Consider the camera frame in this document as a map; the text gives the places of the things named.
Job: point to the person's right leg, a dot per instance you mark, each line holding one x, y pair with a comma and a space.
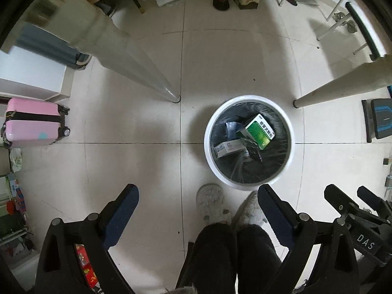
257, 257

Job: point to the grey fluffy slipper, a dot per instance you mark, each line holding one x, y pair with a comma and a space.
213, 202
249, 213

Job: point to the slim beige table leg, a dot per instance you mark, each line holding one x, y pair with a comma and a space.
343, 85

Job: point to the white round waste bin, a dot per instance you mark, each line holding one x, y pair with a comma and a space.
208, 150

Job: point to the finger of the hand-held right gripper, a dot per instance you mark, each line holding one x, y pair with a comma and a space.
336, 199
372, 199

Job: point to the person's left leg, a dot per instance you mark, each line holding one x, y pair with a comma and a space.
211, 257

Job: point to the dark blister pack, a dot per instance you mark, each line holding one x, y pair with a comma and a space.
252, 150

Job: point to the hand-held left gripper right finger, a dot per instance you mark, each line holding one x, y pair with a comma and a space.
274, 217

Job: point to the black bin liner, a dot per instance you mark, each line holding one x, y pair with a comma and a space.
272, 162

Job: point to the white metal rack frame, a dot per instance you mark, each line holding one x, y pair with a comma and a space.
330, 29

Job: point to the blue plastic packet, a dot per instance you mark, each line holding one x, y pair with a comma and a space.
231, 128

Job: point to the black padded bar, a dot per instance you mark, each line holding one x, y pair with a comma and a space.
364, 29

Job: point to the white cabinet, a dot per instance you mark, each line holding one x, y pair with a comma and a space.
30, 76

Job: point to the pink suitcase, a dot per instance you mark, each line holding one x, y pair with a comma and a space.
30, 122

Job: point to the white patterned bag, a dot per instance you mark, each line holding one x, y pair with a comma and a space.
16, 159

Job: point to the cluttered shelf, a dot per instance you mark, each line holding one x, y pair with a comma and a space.
12, 217

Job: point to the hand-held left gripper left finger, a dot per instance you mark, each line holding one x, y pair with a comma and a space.
122, 217

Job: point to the thick beige table leg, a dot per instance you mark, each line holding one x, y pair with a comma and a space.
122, 46

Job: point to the person's leg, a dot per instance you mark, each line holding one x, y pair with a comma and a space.
257, 257
211, 257

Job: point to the green and white medicine box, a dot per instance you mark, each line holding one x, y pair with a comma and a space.
258, 131

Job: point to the red snack packets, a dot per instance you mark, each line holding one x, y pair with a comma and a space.
85, 266

